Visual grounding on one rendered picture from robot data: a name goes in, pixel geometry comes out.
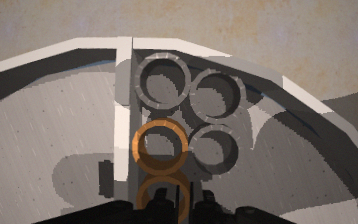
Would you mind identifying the bronze bushing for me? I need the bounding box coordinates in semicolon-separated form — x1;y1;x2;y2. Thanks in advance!
136;169;190;224
132;118;188;176

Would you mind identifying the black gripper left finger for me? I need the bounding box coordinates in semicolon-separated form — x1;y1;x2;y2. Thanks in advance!
32;183;180;224

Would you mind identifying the grey metal ring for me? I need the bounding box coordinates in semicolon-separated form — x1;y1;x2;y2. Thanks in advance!
189;67;246;125
134;52;191;109
188;122;244;180

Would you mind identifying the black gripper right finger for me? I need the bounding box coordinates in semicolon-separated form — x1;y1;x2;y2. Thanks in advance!
188;182;296;224

